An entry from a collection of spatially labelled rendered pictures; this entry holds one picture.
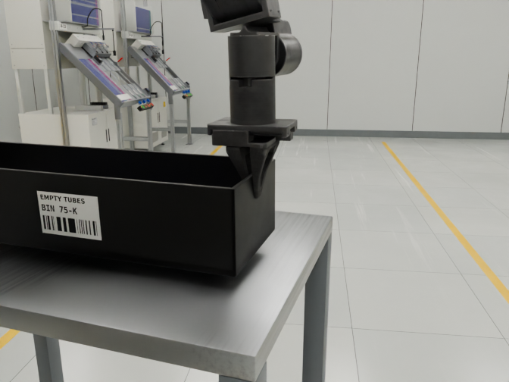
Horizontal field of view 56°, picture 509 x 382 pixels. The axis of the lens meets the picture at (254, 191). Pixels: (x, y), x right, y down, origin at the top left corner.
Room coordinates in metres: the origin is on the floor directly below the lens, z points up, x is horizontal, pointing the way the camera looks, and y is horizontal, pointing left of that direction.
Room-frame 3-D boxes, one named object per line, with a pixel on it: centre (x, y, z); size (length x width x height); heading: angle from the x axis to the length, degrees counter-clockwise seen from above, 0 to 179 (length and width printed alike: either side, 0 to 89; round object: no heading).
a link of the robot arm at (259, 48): (0.61, 0.00, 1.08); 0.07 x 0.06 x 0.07; 154
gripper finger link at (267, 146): (0.61, 0.01, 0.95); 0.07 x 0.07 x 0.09; 72
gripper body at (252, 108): (0.60, 0.00, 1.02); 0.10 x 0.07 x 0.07; 72
